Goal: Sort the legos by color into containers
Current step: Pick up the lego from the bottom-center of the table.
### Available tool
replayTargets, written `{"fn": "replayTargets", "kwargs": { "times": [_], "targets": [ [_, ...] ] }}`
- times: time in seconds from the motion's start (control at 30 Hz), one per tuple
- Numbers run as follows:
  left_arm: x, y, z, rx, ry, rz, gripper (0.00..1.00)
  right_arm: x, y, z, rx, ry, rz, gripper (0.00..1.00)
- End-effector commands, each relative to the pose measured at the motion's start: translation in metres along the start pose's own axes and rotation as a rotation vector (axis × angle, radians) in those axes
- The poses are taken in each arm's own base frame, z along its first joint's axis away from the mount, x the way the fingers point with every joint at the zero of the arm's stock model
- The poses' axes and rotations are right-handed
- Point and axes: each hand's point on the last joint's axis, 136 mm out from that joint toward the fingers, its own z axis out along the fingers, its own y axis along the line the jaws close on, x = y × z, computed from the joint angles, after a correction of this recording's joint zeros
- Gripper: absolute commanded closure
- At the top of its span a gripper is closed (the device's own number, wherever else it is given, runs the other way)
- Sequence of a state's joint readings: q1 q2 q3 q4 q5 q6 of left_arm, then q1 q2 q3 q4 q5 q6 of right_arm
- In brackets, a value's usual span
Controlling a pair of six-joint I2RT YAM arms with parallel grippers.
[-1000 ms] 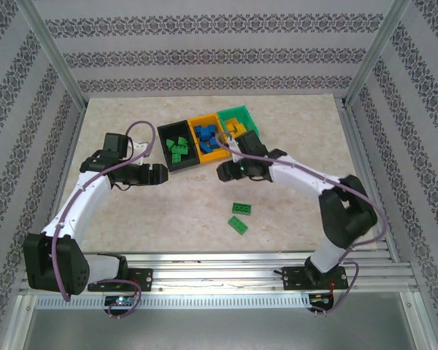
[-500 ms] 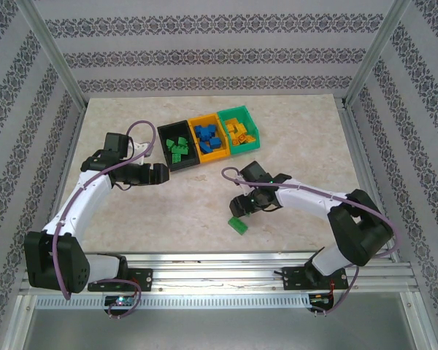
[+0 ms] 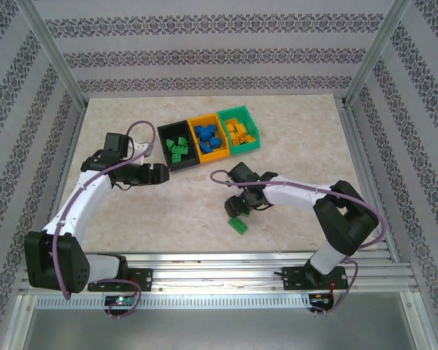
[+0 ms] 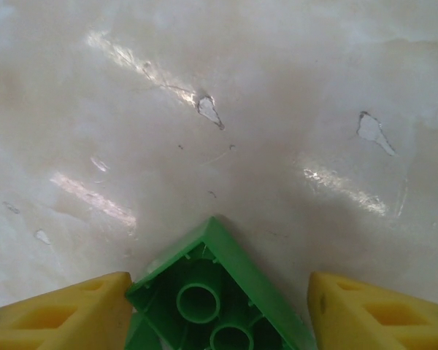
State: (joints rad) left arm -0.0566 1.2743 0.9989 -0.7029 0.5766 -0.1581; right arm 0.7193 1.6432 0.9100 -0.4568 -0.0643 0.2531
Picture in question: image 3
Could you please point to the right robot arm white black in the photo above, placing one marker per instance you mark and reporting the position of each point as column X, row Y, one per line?
column 295, row 195

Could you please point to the aluminium frame post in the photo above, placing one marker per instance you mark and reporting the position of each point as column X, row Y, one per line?
column 377, row 54
column 51, row 54

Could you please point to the black plastic bin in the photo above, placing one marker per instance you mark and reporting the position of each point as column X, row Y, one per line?
column 184, row 166

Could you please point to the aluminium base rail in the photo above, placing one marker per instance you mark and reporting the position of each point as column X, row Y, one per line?
column 219, row 273

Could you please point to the green plastic bin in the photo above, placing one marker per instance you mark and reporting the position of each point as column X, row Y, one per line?
column 245, row 147

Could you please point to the small electronics board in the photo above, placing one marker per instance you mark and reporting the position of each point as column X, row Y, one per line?
column 321, row 299
column 120, row 300

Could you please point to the long yellow lego brick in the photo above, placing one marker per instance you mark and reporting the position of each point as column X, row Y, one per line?
column 236, row 142
column 230, row 123

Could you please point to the yellow plastic bin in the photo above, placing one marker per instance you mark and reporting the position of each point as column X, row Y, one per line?
column 215, row 156

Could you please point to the aluminium side rail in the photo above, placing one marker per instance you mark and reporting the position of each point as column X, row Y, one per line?
column 368, row 164
column 69, row 146

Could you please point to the small yellow lego brick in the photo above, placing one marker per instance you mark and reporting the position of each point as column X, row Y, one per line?
column 233, row 135
column 244, row 138
column 241, row 127

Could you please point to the small green lego brick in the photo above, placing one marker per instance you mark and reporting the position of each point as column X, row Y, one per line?
column 183, row 141
column 171, row 143

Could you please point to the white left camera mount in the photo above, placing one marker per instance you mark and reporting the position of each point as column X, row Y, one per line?
column 140, row 147

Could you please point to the small blue lego brick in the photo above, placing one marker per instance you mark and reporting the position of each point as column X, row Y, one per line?
column 205, row 147
column 214, row 143

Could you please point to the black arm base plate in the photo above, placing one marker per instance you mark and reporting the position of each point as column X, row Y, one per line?
column 293, row 279
column 142, row 279

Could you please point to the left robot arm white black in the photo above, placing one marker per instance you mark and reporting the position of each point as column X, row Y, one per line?
column 84, row 200

